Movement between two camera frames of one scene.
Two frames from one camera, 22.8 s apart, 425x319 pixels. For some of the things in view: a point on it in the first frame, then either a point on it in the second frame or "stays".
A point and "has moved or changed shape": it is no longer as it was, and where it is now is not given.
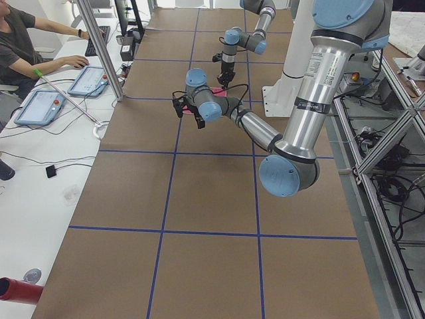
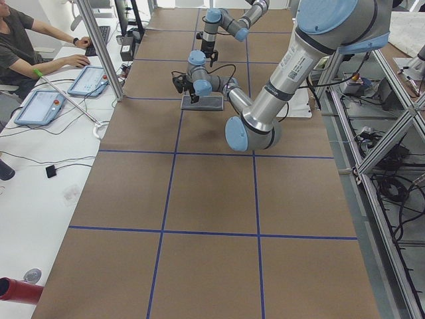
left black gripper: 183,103 to 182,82
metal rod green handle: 40,74 stays
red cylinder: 16,290 stays
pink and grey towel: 218,91 has moved or changed shape
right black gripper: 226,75 to 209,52
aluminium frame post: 101,50 stays
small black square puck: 50,171 stays
